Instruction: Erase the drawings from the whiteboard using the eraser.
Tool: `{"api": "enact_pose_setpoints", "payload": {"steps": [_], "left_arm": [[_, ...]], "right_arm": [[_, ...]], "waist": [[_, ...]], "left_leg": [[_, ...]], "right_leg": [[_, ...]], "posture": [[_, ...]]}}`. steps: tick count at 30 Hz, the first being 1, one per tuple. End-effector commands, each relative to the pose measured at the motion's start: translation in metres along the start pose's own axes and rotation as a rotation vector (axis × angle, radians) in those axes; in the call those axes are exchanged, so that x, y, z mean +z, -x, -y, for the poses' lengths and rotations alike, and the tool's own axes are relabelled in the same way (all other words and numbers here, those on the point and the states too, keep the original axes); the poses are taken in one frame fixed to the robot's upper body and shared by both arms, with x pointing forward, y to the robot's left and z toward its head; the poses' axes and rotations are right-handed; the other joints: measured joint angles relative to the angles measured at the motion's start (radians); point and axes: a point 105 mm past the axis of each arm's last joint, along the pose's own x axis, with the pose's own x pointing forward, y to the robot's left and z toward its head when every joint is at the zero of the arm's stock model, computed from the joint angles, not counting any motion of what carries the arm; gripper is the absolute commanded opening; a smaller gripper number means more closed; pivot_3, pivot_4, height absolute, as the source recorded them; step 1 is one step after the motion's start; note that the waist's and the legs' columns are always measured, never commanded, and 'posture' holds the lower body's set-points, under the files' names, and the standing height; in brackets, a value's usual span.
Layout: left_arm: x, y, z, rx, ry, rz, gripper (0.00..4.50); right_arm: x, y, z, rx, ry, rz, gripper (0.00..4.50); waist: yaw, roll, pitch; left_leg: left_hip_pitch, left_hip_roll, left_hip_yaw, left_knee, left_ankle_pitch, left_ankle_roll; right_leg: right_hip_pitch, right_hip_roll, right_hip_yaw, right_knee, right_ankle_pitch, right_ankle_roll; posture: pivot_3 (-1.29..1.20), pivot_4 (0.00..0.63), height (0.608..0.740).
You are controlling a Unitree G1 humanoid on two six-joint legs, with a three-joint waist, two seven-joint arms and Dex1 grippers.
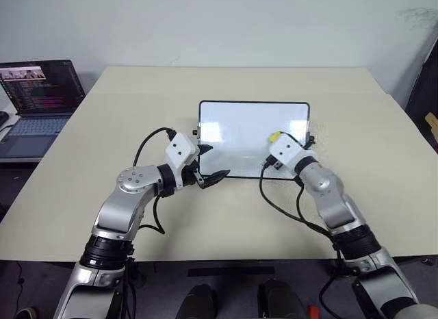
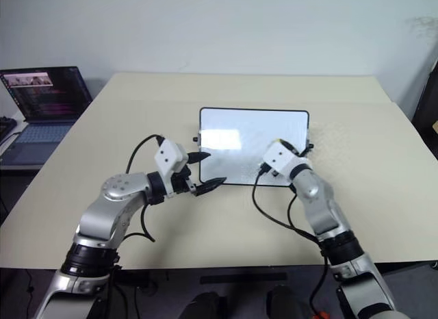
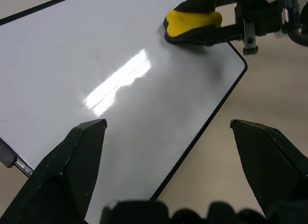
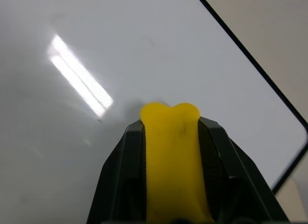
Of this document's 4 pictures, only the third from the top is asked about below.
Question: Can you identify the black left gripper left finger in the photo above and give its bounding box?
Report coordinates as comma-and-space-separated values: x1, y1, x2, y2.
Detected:
0, 118, 108, 224

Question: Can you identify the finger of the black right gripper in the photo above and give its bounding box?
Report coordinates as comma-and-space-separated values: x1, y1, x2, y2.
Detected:
206, 23, 242, 46
179, 0, 260, 14

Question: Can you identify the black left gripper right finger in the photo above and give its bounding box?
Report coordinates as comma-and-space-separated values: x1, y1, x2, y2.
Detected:
230, 119, 308, 219

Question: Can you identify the yellow and black whiteboard eraser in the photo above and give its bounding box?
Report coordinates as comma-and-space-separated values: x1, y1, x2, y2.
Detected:
163, 10, 222, 46

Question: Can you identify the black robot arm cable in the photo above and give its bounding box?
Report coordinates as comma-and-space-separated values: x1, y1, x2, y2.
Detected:
286, 0, 308, 47

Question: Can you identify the white whiteboard with black frame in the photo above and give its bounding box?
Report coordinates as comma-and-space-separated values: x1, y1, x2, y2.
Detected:
0, 0, 248, 224

